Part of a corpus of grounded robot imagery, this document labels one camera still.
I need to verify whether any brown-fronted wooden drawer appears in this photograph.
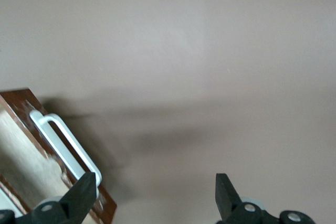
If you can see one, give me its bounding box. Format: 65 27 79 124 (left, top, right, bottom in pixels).
0 89 118 224

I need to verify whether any white drawer handle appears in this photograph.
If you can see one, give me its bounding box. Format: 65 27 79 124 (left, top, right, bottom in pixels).
29 110 102 187

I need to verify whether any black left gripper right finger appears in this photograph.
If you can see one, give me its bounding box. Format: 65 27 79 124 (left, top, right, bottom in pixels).
215 173 315 224

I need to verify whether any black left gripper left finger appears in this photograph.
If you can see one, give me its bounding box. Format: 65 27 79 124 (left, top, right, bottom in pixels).
0 172 97 224

